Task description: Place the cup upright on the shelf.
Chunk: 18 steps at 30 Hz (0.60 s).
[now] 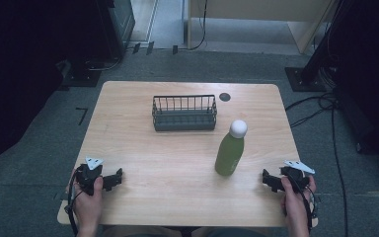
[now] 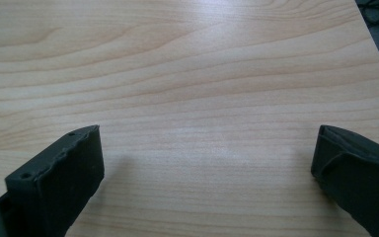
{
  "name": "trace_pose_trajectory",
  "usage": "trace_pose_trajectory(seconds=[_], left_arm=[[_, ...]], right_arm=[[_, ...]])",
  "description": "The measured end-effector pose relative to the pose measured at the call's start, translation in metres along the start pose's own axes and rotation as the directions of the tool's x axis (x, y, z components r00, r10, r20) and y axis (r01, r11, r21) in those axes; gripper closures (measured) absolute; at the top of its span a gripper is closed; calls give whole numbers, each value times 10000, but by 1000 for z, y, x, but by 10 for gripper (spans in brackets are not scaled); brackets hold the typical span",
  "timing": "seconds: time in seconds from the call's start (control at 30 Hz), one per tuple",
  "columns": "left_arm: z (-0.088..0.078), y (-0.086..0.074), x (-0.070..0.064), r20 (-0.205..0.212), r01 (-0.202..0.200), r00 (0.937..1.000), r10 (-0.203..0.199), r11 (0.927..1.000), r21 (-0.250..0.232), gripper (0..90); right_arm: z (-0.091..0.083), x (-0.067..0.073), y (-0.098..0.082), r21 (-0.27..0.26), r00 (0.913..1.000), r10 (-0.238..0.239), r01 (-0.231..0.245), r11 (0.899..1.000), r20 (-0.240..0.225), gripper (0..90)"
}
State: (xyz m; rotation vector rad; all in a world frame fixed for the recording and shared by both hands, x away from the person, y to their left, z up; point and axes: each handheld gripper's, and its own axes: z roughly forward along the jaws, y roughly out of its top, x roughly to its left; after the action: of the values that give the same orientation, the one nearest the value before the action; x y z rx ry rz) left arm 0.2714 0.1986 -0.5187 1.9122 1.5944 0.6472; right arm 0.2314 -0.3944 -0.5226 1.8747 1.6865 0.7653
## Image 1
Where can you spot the person's left hand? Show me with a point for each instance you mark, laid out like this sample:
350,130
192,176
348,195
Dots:
87,204

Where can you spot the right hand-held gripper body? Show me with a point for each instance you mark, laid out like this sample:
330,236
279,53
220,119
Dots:
296,174

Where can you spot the person's right hand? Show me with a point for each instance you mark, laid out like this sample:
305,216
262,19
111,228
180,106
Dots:
296,202

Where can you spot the green bottle with white cap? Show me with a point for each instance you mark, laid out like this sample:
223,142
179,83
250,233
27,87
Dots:
232,149

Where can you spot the black metal stand base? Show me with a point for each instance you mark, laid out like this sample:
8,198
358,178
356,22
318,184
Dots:
80,74

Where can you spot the black metal stand with base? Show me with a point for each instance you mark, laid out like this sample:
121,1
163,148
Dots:
309,74

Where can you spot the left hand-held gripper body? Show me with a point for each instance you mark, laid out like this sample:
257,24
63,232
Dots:
87,174

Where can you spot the person's legs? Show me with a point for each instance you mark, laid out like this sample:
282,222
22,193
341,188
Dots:
184,232

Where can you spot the beige wooden cabinet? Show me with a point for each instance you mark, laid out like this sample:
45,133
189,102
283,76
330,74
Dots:
260,19

